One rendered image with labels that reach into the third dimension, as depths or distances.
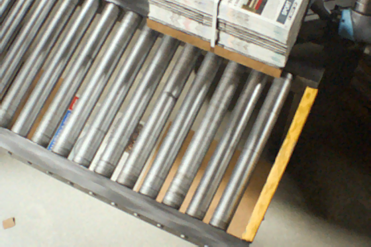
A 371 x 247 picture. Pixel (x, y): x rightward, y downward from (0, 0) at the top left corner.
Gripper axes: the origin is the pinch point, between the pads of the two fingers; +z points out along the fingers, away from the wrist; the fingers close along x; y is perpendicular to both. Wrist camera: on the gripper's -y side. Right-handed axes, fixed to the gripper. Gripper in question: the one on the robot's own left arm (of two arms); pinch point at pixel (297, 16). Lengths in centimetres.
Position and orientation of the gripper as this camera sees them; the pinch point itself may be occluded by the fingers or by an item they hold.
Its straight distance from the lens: 173.3
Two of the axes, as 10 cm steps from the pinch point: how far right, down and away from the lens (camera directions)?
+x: -4.3, 8.0, -4.1
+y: 0.0, -4.6, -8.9
